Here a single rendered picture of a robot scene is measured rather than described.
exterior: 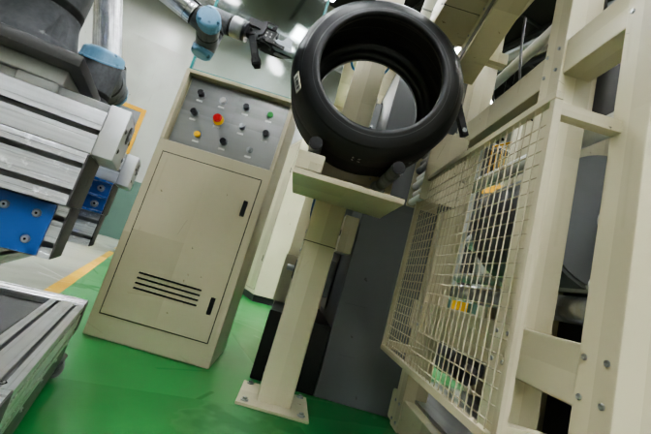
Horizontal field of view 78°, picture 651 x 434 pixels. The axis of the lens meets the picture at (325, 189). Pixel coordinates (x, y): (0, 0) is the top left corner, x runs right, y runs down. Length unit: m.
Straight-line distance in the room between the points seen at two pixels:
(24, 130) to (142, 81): 10.28
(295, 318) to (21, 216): 1.07
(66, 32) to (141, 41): 10.56
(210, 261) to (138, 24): 10.02
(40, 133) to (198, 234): 1.20
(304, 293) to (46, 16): 1.19
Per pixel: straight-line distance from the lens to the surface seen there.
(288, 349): 1.63
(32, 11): 0.83
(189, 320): 1.89
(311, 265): 1.60
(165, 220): 1.92
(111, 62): 1.34
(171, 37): 11.49
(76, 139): 0.76
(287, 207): 5.00
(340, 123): 1.28
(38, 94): 0.78
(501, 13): 1.65
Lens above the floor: 0.50
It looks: 12 degrees up
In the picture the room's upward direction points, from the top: 16 degrees clockwise
